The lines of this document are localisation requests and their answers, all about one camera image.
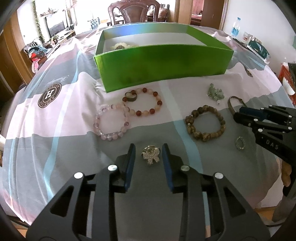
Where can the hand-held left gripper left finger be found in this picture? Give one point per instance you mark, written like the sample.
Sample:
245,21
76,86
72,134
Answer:
130,168

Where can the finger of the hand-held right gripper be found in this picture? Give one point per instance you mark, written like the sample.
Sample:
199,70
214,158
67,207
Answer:
242,118
246,110

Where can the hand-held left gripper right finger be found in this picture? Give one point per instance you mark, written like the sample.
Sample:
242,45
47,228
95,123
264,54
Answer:
167,170

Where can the rhinestone flower brooch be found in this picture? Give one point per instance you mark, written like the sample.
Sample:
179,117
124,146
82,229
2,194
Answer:
150,156

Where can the green cardboard box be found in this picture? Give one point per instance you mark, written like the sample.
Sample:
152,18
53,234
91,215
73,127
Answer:
161,64

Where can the person's right hand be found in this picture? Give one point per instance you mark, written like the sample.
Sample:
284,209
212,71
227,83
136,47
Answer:
286,176

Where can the red plastic crate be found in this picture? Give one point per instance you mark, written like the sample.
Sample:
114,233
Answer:
286,74

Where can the teal foil bag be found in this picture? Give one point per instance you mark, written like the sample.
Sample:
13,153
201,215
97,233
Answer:
259,47

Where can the small cardboard packets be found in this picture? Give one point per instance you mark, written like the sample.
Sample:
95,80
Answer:
248,37

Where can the clear water bottle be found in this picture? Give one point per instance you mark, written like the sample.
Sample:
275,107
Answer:
235,30

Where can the white wrist watch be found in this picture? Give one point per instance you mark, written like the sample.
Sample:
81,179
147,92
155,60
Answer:
120,47

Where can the wooden sofa with cushions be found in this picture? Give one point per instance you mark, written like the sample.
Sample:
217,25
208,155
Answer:
163,12

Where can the carved wooden chair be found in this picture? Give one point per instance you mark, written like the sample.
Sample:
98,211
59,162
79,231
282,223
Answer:
136,14

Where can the wooden television cabinet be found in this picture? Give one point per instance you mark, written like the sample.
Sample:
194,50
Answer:
67,34

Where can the white play fence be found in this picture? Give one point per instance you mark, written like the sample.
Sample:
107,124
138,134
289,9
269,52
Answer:
93,23

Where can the pile of clothes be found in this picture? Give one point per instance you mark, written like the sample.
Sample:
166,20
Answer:
35,52

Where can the flat screen television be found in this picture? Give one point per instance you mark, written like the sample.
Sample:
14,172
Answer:
55,25

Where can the green ivy garland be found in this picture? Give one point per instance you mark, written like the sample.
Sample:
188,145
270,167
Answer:
38,23

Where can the wall shelf with ornaments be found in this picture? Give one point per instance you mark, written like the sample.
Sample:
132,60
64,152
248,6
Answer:
49,12

